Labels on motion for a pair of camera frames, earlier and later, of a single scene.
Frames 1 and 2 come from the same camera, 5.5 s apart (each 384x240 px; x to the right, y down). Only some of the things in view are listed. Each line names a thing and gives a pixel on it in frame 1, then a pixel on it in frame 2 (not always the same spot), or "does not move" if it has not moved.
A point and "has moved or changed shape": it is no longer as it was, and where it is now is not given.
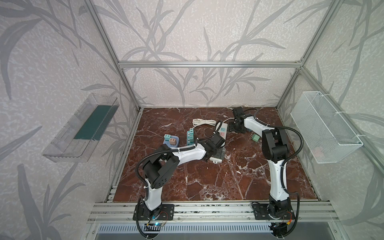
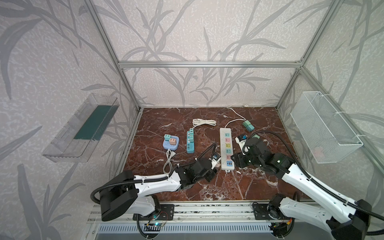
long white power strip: [219, 155] has moved or changed shape
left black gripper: [219, 143] -> [208, 163]
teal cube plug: [167, 137] does not move
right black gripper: [236, 119] -> [240, 157]
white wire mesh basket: [329, 135] does not move
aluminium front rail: [211, 212] does not move
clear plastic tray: [78, 138] does not move
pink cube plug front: [172, 141] does not move
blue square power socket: [167, 142] does not move
